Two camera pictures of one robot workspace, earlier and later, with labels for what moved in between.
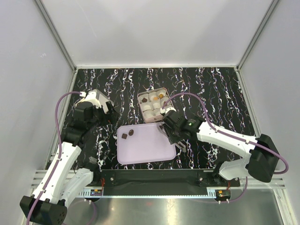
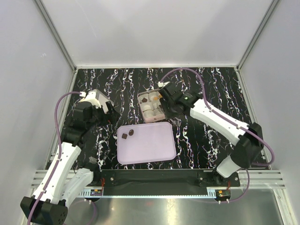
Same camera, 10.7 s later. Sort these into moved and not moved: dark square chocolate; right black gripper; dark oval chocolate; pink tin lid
Moved: right black gripper
Not moved: dark square chocolate; pink tin lid; dark oval chocolate
